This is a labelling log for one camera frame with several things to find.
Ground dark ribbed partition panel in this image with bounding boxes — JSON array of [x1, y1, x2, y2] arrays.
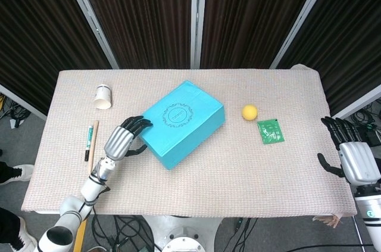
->
[[199, 0, 326, 70], [276, 0, 381, 116], [73, 0, 195, 70], [0, 0, 116, 116]]

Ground white sneaker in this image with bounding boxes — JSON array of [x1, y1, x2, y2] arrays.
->
[[8, 215, 39, 252], [0, 164, 35, 186]]

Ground grey metal partition post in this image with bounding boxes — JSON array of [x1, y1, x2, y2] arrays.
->
[[268, 0, 332, 70], [190, 0, 208, 70], [58, 0, 120, 70]]

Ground yellow floor tape strip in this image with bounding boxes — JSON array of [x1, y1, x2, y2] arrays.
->
[[73, 217, 89, 252]]

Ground yellow ball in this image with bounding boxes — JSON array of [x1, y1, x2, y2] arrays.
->
[[241, 104, 259, 122]]

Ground grey metal partition rail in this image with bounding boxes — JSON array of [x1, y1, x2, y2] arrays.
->
[[331, 83, 381, 124], [0, 83, 48, 121]]

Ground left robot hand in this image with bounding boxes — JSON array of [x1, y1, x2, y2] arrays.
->
[[103, 115, 154, 162]]

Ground green sachet packet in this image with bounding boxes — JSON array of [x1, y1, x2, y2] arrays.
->
[[257, 119, 286, 145]]

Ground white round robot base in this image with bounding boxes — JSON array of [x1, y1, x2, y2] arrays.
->
[[142, 214, 227, 252]]

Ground light blue cardboard box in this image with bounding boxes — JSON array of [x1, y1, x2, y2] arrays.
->
[[139, 80, 226, 172]]

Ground green black pen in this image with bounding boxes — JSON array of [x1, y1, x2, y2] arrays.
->
[[83, 125, 95, 163]]

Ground beige woven tablecloth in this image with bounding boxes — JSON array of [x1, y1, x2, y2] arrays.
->
[[20, 64, 358, 219]]

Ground black floor cable bundle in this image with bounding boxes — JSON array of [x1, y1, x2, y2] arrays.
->
[[341, 101, 381, 145], [0, 93, 32, 129], [89, 214, 156, 252], [216, 217, 260, 252]]

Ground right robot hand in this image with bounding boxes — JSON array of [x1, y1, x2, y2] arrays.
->
[[317, 116, 381, 186]]

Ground wooden drumstick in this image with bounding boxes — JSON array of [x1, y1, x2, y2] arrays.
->
[[87, 120, 99, 175]]

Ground white paper cup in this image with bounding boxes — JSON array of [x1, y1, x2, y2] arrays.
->
[[92, 84, 113, 111]]

